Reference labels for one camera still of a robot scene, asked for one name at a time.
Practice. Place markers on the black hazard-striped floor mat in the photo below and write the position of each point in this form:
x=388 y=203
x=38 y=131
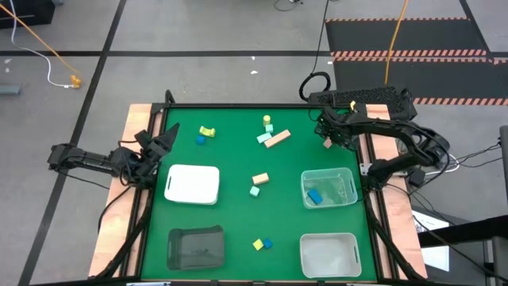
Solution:
x=397 y=35
x=436 y=77

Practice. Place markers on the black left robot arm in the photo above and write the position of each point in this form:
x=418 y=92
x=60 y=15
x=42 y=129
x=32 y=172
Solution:
x=87 y=159

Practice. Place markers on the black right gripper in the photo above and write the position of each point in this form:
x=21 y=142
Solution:
x=343 y=127

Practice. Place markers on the green table mat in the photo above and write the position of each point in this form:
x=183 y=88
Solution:
x=238 y=214

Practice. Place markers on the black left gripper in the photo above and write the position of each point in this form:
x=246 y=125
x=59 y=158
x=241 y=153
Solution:
x=155 y=149

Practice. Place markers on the mint cube block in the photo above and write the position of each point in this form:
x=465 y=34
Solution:
x=254 y=191
x=269 y=128

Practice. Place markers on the mint rectangular block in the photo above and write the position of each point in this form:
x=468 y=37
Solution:
x=263 y=137

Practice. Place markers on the yellow arch block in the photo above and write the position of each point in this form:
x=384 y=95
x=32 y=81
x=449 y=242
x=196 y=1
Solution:
x=206 y=131

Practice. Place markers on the frosted white bin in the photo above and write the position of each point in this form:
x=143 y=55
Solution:
x=329 y=256

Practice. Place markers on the dark grey transparent bin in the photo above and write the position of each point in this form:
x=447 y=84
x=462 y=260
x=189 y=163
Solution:
x=196 y=248

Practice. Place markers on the yellow tag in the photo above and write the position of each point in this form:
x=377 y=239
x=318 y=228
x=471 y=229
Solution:
x=352 y=105

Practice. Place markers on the grey post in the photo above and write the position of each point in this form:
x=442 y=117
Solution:
x=504 y=159

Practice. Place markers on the yellow cylinder block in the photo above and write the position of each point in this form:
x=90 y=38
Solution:
x=266 y=120

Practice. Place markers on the black metal table frame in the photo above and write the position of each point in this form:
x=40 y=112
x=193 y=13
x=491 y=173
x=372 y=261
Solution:
x=238 y=105

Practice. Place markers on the white opaque tray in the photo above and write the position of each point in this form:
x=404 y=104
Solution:
x=192 y=184

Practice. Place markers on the grey flat bar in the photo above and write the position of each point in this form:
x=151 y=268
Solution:
x=10 y=89

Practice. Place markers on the clear transparent bin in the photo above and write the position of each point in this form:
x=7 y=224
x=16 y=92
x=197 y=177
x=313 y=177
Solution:
x=333 y=194

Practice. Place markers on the black power adapter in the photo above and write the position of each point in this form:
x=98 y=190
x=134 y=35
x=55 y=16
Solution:
x=417 y=178

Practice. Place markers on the silver metal bracket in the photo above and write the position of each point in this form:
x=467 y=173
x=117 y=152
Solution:
x=365 y=168

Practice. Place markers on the black beam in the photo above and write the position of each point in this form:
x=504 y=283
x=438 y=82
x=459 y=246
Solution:
x=468 y=230

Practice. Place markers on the blue cube block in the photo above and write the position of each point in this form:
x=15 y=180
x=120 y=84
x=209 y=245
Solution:
x=268 y=243
x=201 y=140

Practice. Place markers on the black box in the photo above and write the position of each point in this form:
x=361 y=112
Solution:
x=24 y=14

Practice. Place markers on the blue rectangular block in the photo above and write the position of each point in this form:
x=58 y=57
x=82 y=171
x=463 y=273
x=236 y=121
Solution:
x=315 y=196

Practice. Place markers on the white sheet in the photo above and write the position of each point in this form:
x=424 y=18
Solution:
x=436 y=258

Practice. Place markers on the yellow cube block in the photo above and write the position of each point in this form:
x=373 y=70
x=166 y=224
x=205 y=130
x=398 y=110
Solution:
x=258 y=244

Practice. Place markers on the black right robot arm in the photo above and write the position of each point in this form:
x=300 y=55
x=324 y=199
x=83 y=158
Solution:
x=397 y=129

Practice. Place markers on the long wooden block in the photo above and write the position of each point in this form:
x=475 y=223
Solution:
x=277 y=138

